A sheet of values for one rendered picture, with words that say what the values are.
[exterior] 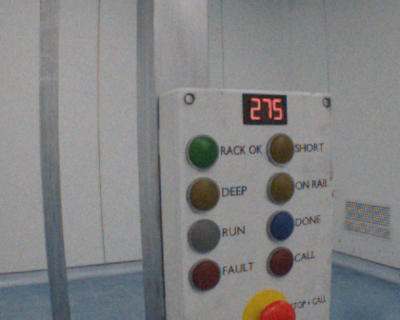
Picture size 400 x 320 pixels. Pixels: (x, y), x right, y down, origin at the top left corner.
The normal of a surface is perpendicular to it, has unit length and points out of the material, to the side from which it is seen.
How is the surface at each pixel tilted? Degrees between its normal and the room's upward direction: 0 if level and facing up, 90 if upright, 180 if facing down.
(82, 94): 90
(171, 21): 90
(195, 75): 90
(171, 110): 90
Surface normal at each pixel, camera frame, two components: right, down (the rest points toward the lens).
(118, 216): 0.44, 0.04
